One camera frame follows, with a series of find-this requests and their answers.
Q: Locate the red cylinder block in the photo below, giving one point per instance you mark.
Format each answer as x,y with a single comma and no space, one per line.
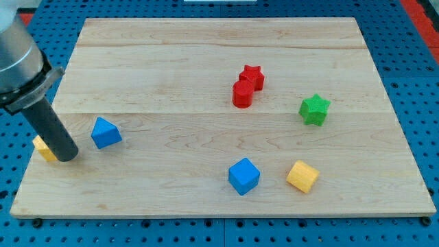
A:
242,94

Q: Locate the red star block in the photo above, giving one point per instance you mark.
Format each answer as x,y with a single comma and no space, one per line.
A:
254,75

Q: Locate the blue triangle block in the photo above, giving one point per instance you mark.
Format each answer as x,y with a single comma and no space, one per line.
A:
105,133

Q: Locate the yellow cylinder block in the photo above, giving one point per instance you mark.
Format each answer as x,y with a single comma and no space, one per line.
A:
302,176

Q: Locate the green star block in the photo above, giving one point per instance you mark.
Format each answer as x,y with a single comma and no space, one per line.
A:
313,110

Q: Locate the blue cube block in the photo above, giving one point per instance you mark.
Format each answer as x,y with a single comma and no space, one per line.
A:
243,176

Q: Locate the yellow block at left edge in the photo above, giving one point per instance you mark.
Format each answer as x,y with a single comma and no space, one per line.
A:
43,149

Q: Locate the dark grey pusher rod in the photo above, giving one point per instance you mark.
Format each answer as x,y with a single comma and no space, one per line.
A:
48,126

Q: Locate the wooden board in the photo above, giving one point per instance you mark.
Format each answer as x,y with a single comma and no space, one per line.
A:
167,85

